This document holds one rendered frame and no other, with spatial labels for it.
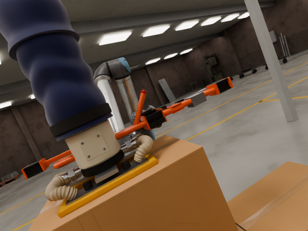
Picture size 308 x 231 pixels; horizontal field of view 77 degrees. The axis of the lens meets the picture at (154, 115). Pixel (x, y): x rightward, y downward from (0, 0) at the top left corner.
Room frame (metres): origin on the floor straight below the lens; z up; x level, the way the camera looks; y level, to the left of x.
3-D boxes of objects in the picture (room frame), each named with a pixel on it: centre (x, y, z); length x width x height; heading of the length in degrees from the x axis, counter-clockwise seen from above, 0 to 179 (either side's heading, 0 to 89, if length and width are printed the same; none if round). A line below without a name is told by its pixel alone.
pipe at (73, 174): (0.73, 0.25, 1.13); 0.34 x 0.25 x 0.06; 105
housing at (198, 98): (0.85, -0.20, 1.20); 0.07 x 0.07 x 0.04; 15
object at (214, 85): (0.88, -0.33, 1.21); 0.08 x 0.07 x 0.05; 105
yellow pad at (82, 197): (0.64, 0.23, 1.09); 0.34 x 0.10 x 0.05; 105
